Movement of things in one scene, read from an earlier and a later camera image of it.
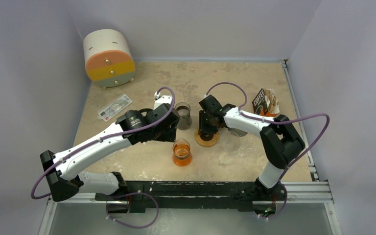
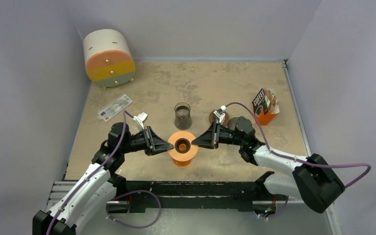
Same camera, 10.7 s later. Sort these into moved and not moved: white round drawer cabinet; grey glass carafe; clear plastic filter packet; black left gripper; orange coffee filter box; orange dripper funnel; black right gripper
Moved: black right gripper; black left gripper; orange dripper funnel
Not moved: white round drawer cabinet; clear plastic filter packet; orange coffee filter box; grey glass carafe
